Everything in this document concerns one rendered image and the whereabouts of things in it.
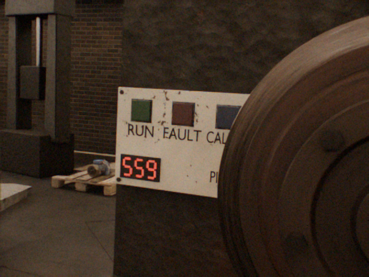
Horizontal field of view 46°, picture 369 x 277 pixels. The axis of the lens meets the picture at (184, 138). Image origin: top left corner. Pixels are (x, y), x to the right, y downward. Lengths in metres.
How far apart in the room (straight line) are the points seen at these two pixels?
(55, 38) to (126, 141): 5.09
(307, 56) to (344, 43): 0.05
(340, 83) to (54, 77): 5.41
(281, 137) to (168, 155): 0.28
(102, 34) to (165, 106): 7.10
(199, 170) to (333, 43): 0.32
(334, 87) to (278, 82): 0.08
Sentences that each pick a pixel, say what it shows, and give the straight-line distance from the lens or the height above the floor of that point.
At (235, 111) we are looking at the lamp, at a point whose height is 1.21.
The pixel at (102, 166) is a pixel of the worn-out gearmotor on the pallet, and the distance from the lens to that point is 5.26.
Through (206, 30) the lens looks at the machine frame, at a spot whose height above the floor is 1.34.
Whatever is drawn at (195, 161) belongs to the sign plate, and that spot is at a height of 1.12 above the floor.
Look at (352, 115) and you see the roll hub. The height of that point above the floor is 1.22.
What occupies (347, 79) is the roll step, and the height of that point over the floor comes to 1.26.
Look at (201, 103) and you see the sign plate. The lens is 0.74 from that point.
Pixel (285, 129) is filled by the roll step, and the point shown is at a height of 1.20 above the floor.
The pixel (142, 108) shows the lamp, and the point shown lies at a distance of 0.77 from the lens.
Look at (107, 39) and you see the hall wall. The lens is 7.78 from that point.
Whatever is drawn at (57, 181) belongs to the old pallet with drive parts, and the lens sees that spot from 5.34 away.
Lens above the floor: 1.24
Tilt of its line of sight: 6 degrees down
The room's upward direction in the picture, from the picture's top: 3 degrees clockwise
